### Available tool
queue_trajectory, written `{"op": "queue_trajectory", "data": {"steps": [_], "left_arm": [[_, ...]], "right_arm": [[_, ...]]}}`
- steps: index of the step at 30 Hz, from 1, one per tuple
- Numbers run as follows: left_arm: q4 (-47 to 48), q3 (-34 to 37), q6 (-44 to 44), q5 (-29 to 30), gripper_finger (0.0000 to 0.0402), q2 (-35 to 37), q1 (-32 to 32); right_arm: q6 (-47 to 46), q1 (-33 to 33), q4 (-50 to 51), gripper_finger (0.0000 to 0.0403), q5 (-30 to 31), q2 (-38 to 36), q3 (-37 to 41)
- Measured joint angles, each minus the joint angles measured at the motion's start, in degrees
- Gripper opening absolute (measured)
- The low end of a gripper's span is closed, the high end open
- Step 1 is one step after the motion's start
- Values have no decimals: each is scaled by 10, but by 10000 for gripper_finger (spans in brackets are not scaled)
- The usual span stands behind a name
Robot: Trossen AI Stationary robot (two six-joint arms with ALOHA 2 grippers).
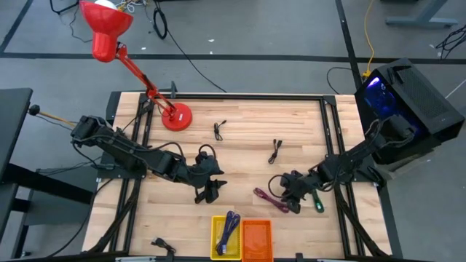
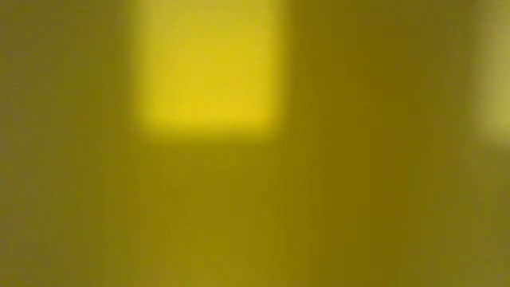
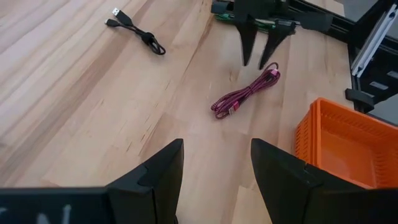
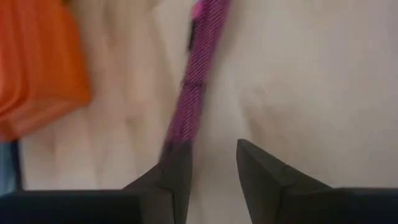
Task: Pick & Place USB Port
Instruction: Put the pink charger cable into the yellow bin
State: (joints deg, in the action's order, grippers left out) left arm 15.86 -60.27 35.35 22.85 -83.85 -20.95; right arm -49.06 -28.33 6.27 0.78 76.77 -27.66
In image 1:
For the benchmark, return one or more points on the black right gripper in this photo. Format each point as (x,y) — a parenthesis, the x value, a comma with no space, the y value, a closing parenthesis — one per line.
(300,185)

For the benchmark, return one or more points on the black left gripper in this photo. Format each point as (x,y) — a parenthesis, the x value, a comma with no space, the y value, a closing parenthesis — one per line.
(204,171)

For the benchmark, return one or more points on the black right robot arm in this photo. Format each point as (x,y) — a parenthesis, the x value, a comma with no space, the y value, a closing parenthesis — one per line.
(349,156)

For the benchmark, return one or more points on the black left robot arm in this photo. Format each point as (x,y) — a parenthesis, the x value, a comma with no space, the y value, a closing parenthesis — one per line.
(123,151)

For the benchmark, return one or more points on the orange plastic tray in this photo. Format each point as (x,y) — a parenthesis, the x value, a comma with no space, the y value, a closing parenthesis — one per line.
(256,240)

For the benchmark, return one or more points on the yellow plastic tray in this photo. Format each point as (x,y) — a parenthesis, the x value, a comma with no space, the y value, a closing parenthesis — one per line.
(236,251)

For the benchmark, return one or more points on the black PC case blue light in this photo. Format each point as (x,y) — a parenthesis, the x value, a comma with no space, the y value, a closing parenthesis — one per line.
(418,94)

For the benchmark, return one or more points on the red desk lamp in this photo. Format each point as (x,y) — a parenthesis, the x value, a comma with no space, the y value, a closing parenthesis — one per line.
(105,25)

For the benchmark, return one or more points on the wooden rod black knob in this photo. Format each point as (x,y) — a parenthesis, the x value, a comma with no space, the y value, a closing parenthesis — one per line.
(34,110)

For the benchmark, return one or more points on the black desk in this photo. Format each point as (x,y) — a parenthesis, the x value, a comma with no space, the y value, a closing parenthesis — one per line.
(12,120)

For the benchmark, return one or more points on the grey-legged table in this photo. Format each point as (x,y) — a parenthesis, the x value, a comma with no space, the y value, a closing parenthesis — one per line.
(422,20)

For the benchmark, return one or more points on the black upright frame bracket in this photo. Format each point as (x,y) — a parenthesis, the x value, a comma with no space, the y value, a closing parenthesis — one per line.
(174,90)

